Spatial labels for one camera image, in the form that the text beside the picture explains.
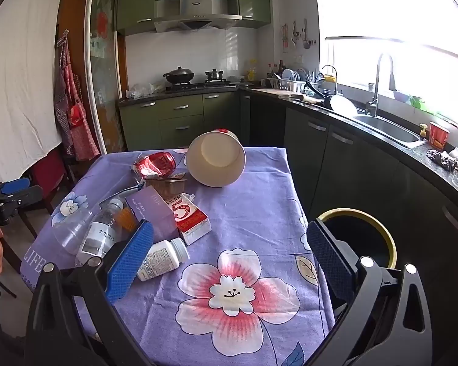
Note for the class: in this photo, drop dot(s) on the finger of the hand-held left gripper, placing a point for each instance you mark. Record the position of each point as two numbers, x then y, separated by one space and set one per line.
17 186

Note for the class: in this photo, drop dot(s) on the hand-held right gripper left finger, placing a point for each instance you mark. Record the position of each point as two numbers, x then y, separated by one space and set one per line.
131 259

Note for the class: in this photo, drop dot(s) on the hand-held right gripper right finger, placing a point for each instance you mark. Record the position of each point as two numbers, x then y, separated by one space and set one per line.
328 259

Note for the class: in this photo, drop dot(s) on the white pill bottle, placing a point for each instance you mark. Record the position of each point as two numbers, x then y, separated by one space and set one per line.
164 257

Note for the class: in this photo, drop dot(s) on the orange foam net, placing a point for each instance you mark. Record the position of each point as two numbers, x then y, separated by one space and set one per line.
126 217

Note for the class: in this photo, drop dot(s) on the labelled clear plastic bottle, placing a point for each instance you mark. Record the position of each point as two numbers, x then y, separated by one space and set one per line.
95 236

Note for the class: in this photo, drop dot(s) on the yellow-rimmed dark trash bin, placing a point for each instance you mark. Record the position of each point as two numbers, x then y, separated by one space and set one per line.
366 236

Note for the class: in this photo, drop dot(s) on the purple cardboard box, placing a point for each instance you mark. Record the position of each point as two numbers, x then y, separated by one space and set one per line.
156 213

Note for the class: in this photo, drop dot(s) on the red and white milk carton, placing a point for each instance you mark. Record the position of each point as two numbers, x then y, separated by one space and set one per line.
187 217

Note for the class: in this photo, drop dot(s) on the brown plastic tray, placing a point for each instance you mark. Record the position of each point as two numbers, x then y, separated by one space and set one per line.
168 186

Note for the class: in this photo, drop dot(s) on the crushed red can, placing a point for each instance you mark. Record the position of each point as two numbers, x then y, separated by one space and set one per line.
156 164

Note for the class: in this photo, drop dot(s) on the large paper bucket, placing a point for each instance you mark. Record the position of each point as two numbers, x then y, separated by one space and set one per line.
213 160

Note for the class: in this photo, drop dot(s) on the red chair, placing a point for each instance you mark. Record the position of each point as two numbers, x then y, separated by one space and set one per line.
47 175

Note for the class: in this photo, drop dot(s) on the red checked apron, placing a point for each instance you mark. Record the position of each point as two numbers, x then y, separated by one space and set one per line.
74 114

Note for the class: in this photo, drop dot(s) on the purple floral tablecloth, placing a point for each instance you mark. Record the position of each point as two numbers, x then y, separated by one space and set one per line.
244 217

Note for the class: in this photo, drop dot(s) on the dark lower cabinets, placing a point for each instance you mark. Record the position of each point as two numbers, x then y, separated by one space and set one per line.
366 167

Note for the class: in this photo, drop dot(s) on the white hanging cloth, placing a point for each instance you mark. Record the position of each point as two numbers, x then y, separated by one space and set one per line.
19 84

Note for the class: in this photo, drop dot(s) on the steel sink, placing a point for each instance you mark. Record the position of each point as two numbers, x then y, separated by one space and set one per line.
389 127

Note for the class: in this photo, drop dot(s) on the glass sliding door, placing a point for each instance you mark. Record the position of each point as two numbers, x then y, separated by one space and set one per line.
103 64

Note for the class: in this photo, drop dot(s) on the green lower cabinets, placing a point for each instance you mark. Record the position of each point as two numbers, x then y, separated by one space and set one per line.
183 118

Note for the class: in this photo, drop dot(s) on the green cabinets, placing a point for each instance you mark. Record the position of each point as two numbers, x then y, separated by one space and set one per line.
183 118
137 0

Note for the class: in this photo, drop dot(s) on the dark patterned rag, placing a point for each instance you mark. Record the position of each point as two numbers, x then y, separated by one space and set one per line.
441 159

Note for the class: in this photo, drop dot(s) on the white plate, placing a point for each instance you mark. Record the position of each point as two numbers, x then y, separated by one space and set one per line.
341 105

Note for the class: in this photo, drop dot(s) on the clear plastic bags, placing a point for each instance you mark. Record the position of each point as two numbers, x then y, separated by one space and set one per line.
143 90

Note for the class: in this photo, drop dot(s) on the yellow pump bottle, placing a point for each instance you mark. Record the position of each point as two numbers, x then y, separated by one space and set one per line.
424 131

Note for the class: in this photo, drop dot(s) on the wooden rolling pin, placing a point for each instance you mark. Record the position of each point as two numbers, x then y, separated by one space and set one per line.
305 99

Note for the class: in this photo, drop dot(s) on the red paper cup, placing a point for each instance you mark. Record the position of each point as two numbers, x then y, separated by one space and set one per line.
439 135

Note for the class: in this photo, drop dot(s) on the steel kitchen faucet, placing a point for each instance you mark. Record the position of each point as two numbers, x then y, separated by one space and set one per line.
374 99

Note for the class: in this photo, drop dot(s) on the wooden cutting board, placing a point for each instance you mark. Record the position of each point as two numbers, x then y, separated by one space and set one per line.
284 92

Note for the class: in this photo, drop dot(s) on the blue bowl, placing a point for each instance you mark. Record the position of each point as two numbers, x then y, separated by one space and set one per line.
401 96

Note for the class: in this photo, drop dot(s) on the green bowl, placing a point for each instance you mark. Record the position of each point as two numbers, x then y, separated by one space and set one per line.
420 103

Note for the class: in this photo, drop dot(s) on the dish rack with dishes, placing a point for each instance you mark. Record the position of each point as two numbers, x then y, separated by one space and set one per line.
290 80

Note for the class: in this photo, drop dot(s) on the gas stove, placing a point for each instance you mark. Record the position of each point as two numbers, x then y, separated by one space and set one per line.
202 85

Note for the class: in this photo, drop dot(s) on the black wok with lid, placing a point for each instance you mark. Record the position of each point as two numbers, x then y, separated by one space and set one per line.
179 75

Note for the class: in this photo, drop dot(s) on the yellow oil bottle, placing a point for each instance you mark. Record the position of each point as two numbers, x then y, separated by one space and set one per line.
252 72

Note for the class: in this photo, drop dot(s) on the steel pot with lid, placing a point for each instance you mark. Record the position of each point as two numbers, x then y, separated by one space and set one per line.
214 75

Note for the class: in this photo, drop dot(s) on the green upper cabinets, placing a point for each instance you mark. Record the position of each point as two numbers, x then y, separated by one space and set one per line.
137 0

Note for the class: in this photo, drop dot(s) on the hanging kitchen utensils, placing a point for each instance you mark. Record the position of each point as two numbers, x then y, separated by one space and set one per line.
295 34

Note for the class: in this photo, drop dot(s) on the steel range hood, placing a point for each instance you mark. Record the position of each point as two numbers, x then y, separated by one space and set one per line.
198 11

